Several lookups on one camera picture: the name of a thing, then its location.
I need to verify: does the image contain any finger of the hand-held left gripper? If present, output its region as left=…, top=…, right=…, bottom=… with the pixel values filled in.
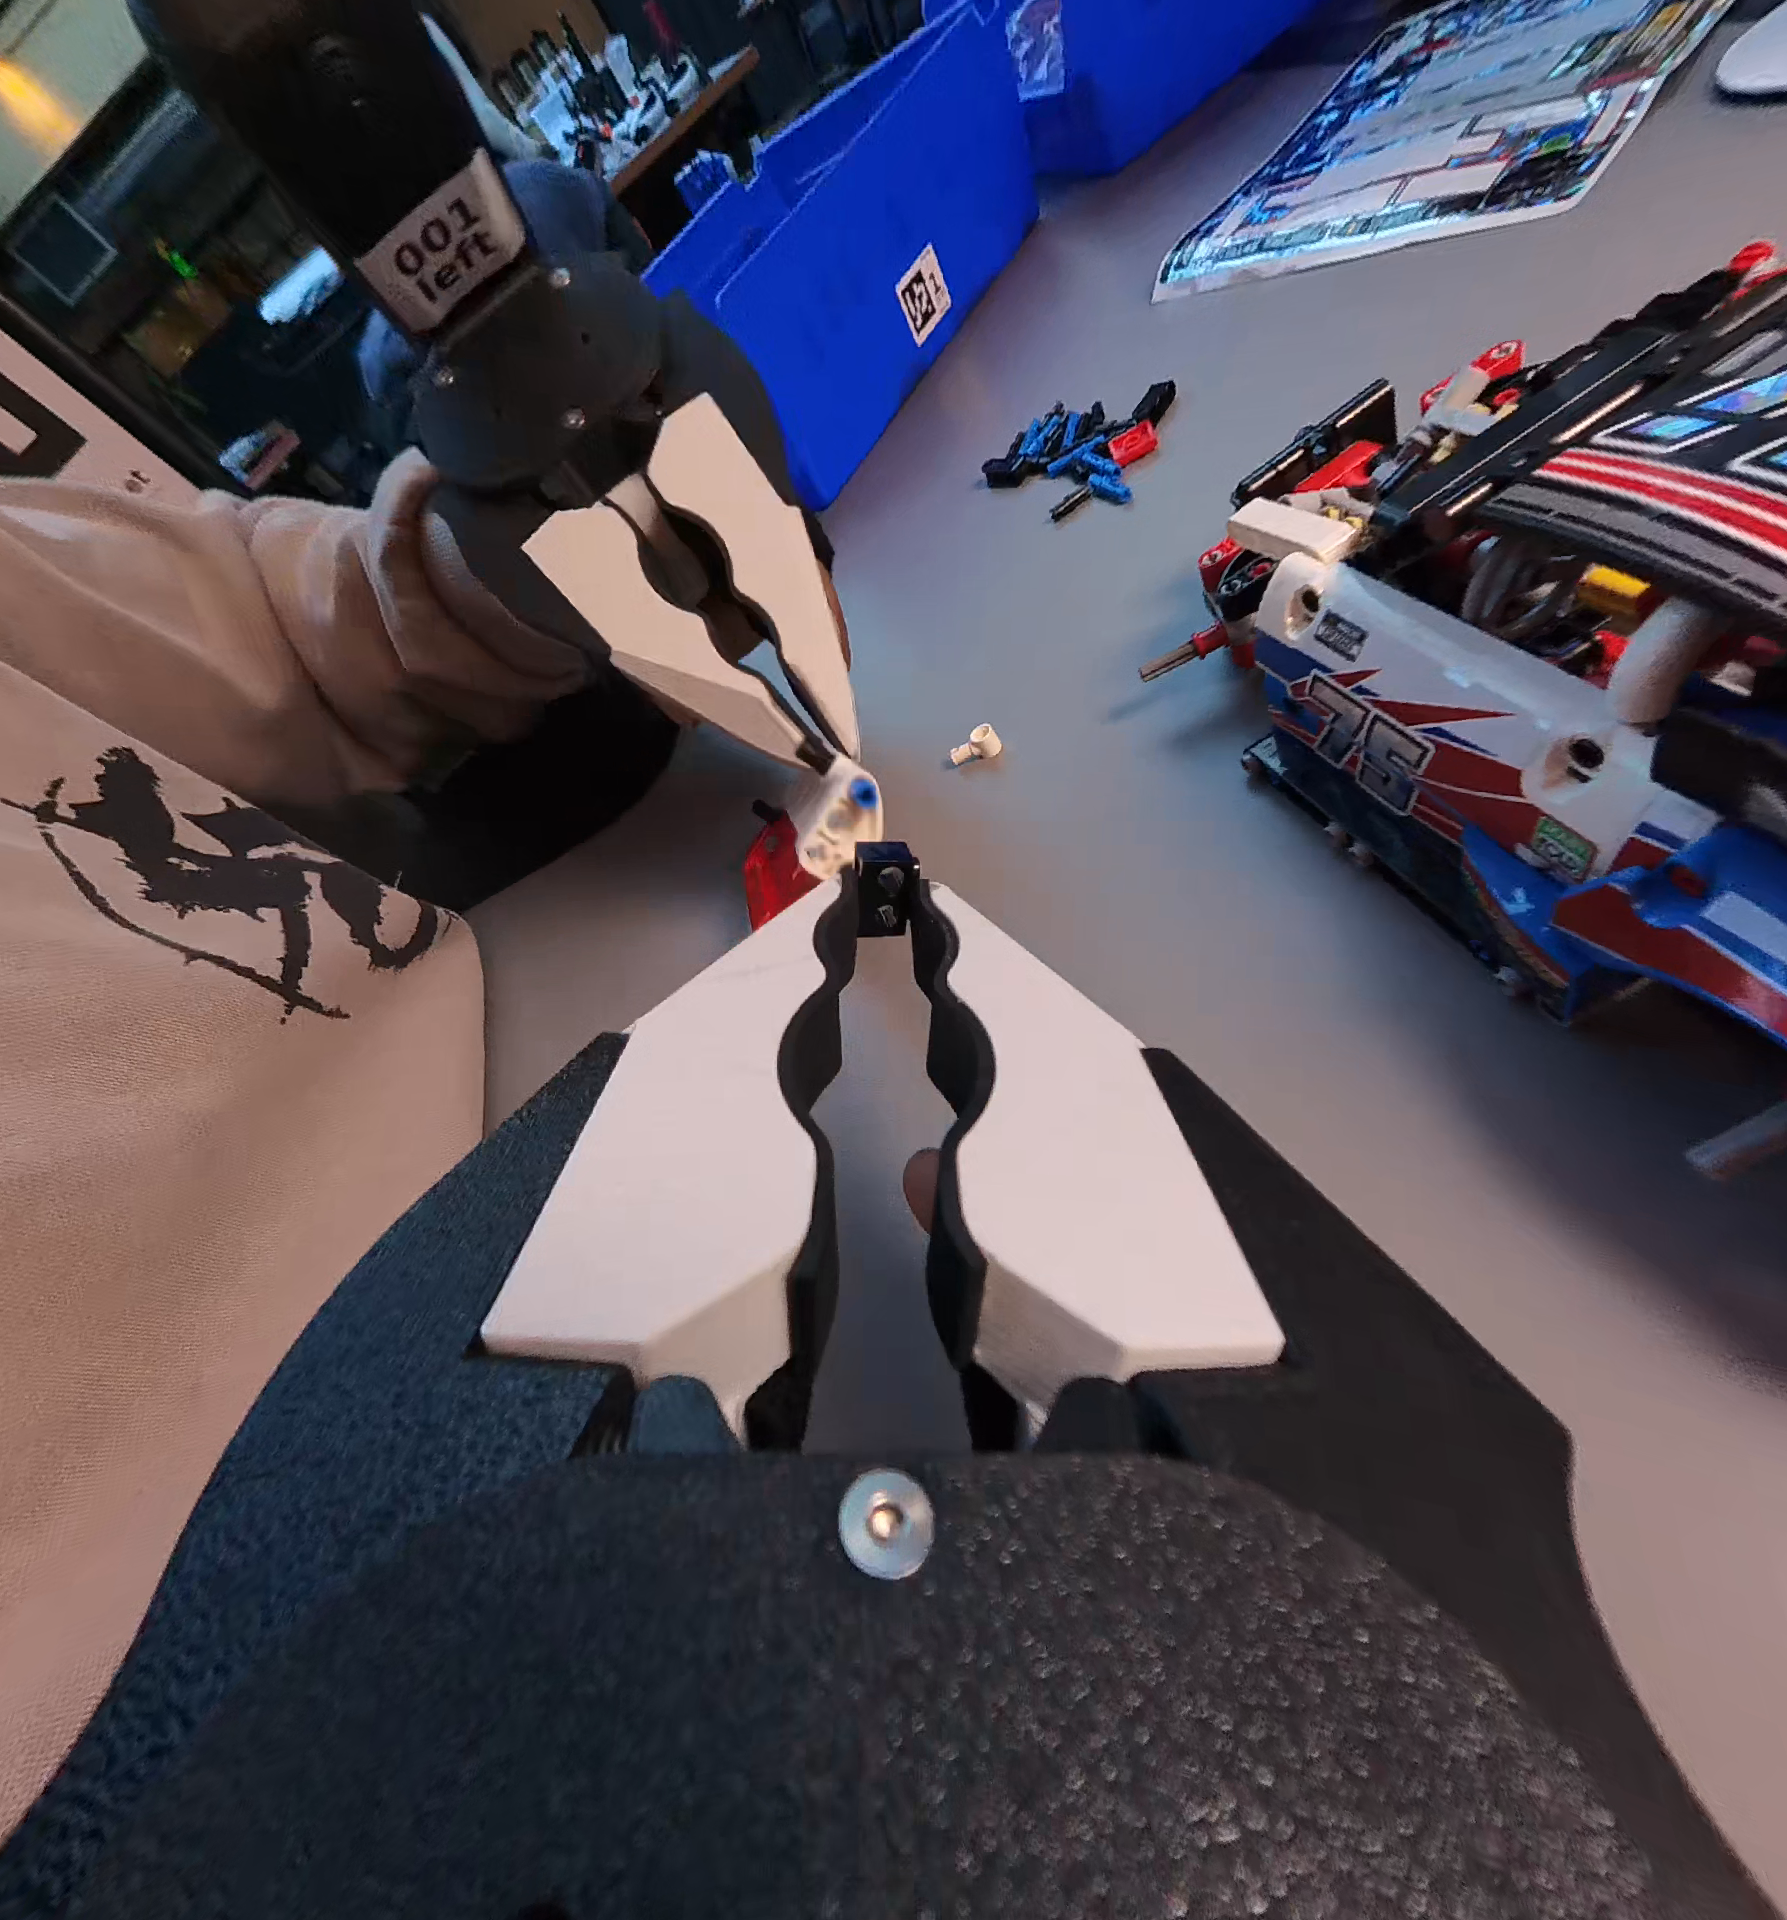
left=641, top=390, right=865, bottom=759
left=520, top=501, right=843, bottom=779

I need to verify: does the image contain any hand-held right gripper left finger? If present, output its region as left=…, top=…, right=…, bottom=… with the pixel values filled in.
left=477, top=877, right=856, bottom=1445

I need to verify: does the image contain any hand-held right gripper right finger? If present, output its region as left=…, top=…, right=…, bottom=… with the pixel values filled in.
left=913, top=883, right=1290, bottom=1434

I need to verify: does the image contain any white lego elbow block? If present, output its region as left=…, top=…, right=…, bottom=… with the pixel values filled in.
left=790, top=753, right=884, bottom=878

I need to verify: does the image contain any person's left forearm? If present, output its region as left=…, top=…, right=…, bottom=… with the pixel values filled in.
left=0, top=450, right=618, bottom=804

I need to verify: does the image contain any lego race car model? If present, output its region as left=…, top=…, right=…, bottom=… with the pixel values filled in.
left=1141, top=215, right=1787, bottom=1178

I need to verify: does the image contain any blue storage bin with tag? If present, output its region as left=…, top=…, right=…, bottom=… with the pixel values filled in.
left=638, top=14, right=1047, bottom=511

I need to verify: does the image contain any wooden workbench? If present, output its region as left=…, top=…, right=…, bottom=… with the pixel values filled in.
left=503, top=44, right=765, bottom=198

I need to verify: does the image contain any pile of blue black pins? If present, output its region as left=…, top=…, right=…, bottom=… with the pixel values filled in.
left=980, top=379, right=1179, bottom=525

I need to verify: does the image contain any black framed marker sign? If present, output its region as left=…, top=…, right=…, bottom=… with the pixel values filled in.
left=0, top=270, right=160, bottom=497

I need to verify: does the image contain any person's beige sweatshirt torso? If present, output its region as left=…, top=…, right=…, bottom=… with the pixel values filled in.
left=0, top=615, right=490, bottom=1862

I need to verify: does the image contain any shiny sticker sheet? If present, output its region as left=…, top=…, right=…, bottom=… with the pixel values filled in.
left=1155, top=0, right=1735, bottom=302

